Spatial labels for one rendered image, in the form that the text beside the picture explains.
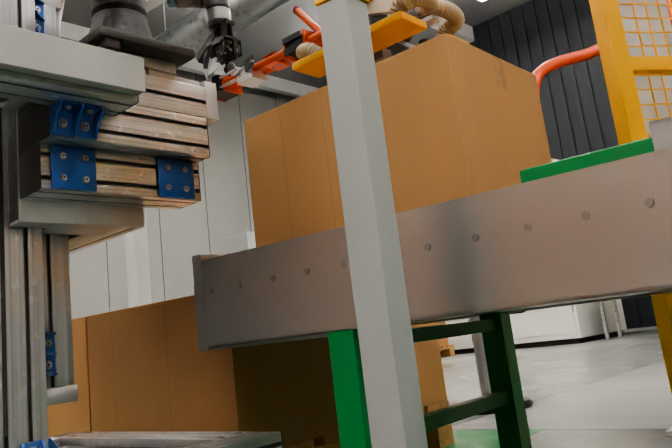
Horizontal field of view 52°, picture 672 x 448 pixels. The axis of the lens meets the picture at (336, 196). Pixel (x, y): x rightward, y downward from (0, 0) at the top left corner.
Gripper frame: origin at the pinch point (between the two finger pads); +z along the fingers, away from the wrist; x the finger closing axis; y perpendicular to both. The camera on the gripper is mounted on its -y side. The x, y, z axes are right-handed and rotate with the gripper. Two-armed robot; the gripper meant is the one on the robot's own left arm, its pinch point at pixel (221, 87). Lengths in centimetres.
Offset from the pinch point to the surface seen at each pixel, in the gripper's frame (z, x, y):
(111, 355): 76, -26, -27
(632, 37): -5, 97, 93
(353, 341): 80, -34, 70
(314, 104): 26, -20, 54
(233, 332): 75, -37, 39
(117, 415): 92, -26, -25
